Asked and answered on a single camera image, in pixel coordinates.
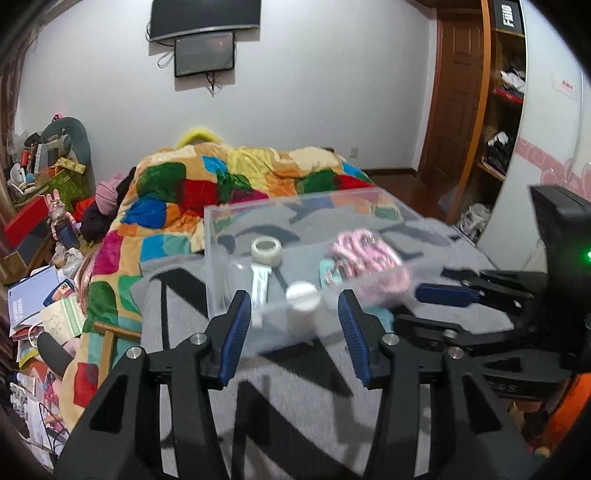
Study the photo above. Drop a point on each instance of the clear tape roll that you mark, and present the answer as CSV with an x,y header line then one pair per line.
x,y
266,251

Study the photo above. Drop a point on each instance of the blue white book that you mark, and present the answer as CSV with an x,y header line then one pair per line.
x,y
30,297

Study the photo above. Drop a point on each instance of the silver tube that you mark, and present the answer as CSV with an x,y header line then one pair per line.
x,y
261,284

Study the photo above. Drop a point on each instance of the black white folded clothes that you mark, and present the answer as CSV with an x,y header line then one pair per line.
x,y
499,147

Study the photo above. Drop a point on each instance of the pink rabbit toy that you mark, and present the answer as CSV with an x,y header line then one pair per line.
x,y
61,217

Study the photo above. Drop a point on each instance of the black box with white print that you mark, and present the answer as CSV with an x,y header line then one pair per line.
x,y
508,17

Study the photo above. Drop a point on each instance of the black curved wall unit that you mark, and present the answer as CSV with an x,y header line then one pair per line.
x,y
205,18

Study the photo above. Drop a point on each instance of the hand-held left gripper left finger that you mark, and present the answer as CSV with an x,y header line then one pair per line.
x,y
235,333

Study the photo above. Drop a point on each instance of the white plastic bottle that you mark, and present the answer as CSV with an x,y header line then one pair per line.
x,y
302,309

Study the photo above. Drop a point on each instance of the yellow pillow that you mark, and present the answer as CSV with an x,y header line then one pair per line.
x,y
201,137

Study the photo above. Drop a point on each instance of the red wall sticker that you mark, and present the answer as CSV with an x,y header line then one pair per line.
x,y
565,86

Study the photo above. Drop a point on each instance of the grey black patterned blanket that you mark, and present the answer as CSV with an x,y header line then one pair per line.
x,y
286,406

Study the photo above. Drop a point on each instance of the red flat box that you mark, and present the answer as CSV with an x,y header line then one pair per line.
x,y
25,224

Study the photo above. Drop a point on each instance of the colourful patchwork blanket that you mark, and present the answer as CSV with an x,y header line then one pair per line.
x,y
161,203

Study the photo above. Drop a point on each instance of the brown wooden door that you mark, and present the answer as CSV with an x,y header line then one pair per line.
x,y
455,92

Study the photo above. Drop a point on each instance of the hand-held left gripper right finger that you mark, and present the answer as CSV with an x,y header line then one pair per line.
x,y
353,337

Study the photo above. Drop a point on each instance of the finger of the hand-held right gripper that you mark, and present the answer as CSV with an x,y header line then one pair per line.
x,y
429,325
445,295

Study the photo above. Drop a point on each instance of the wooden stool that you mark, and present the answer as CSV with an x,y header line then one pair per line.
x,y
113,339

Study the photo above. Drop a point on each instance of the teal card packet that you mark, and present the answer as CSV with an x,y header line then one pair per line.
x,y
328,274

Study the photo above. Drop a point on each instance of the white sneakers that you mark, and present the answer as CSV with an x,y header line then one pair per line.
x,y
474,219

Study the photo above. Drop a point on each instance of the wall-mounted screen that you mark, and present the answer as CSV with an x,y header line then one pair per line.
x,y
204,55

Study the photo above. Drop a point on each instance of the clear plastic storage box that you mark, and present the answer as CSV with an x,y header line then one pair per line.
x,y
221,240

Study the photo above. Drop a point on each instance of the grey curved pillow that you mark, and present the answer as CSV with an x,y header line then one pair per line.
x,y
71,134

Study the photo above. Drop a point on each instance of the green cardboard box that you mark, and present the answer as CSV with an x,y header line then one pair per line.
x,y
62,177

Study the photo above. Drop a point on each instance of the pink knitted hat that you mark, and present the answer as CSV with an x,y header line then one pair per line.
x,y
108,194

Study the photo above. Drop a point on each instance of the wooden shelf unit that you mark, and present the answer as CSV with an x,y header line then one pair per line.
x,y
501,129

